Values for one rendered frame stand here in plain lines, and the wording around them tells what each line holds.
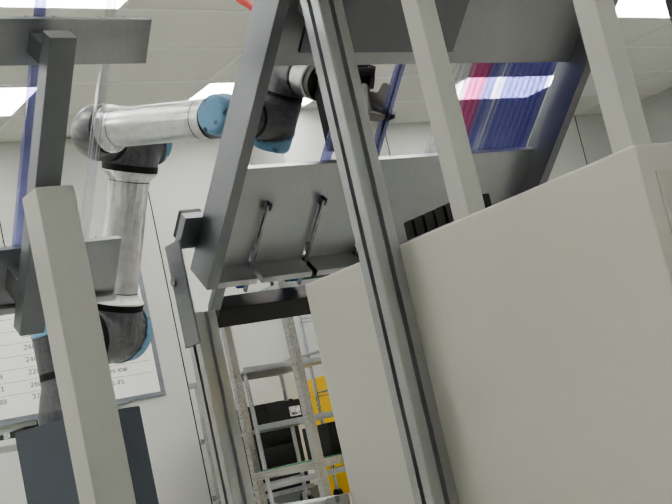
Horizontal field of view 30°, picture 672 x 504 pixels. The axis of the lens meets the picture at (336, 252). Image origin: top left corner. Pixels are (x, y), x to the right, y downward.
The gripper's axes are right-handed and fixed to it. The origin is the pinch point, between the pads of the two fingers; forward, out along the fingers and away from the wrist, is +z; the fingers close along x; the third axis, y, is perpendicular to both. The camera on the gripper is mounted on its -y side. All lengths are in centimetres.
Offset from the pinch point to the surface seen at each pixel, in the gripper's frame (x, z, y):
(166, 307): 304, -608, -309
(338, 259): -4.5, -2.1, -25.6
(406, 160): 5.3, 0.9, -7.3
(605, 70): -31, 74, 25
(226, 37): 281, -516, -87
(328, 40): -36, 31, 20
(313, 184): -13.3, 0.0, -10.6
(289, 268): -15.3, -1.3, -25.8
